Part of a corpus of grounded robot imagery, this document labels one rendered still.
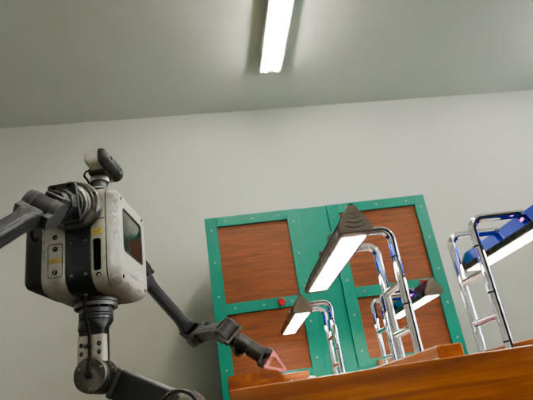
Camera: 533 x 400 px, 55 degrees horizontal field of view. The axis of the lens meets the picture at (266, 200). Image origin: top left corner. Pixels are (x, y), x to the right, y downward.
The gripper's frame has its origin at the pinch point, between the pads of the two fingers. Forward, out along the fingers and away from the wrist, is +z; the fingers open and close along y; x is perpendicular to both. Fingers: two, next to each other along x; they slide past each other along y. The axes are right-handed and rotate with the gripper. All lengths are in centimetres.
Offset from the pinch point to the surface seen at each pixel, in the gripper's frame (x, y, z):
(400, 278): -30, -57, 13
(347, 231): -25, -79, -5
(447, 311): -87, 97, 66
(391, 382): 1, -87, 16
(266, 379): 13, -85, -4
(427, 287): -62, 18, 35
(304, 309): -26.4, 17.8, -4.3
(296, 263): -65, 96, -21
